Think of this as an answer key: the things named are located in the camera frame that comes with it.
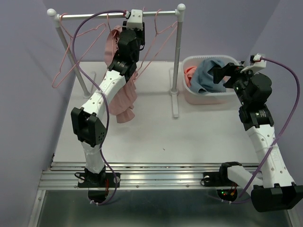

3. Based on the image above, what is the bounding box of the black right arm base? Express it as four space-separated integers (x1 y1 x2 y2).
200 172 238 203

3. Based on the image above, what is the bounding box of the blue denim skirt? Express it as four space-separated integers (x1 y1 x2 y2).
189 58 226 94

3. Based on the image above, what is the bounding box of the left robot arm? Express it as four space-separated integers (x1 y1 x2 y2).
71 21 145 186

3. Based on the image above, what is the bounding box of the white plastic basin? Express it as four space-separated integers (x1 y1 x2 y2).
181 55 239 105

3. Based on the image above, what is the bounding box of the aluminium rail frame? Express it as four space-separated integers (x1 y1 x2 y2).
28 60 301 227

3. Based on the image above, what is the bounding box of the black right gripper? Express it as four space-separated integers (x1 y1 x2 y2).
212 63 259 106

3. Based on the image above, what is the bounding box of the white clothes rack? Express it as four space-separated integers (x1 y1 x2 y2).
47 3 186 119

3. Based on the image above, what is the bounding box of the dusty pink dress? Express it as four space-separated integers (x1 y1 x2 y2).
104 26 137 123

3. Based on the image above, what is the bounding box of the empty pink wire hanger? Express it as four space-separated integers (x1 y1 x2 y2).
52 13 107 96

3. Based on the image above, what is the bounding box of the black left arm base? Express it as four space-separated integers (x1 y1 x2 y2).
74 169 121 206

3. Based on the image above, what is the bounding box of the coral pink skirt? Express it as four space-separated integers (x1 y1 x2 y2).
184 66 197 88

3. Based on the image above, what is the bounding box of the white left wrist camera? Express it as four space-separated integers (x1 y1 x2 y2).
124 9 143 31

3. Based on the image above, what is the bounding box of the pink skirt hanger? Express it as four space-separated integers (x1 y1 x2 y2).
134 9 178 81

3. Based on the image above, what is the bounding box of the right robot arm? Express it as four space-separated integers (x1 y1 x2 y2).
204 63 303 212

